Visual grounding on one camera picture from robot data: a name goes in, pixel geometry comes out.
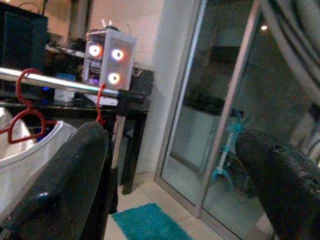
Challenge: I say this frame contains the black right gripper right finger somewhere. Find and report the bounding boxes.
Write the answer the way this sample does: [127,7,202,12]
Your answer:
[235,130,320,240]

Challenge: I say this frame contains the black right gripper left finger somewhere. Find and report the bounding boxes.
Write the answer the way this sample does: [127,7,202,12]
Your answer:
[0,121,110,240]

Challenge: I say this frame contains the red plastic clothes hanger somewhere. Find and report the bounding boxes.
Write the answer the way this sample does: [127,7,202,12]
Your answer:
[95,83,107,125]
[0,67,60,145]

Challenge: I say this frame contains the white cotton top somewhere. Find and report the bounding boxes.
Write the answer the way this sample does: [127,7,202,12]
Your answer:
[0,107,78,213]

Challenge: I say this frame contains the light blue white stand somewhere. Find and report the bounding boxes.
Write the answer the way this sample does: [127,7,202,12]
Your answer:
[211,113,251,187]

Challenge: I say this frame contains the black table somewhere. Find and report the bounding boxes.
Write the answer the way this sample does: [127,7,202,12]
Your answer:
[0,96,151,196]

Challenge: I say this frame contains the teal shaggy rug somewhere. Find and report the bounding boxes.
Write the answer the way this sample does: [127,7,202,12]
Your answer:
[111,202,195,240]

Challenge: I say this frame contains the small white box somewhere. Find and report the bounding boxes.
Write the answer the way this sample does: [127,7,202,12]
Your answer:
[53,88,76,102]

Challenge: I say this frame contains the aluminium sliding glass door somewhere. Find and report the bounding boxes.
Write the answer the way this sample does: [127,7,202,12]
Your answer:
[154,0,320,240]

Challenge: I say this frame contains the dark cabinet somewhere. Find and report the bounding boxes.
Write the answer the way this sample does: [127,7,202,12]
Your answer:
[0,2,50,73]

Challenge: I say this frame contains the white computer case glowing fans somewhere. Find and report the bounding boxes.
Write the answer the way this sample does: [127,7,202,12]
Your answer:
[81,29,138,91]

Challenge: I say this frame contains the clothes rack with chrome rail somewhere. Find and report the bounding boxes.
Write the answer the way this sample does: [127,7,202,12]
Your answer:
[0,66,146,171]

